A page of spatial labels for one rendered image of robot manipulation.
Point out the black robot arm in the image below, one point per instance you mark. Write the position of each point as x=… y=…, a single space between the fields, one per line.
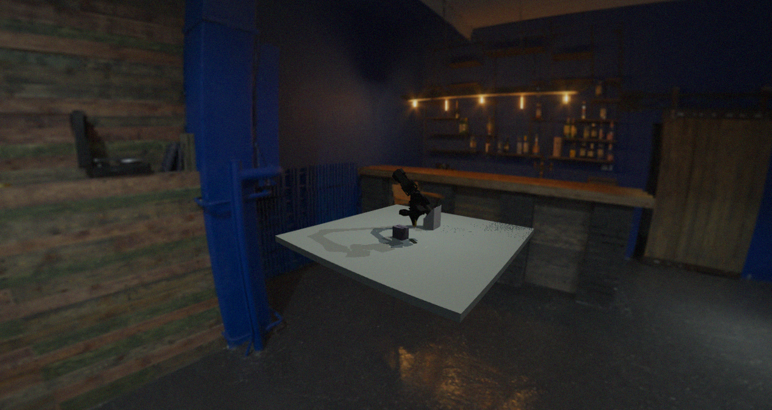
x=410 y=188

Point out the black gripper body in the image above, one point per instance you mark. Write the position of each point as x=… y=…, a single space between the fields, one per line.
x=405 y=212

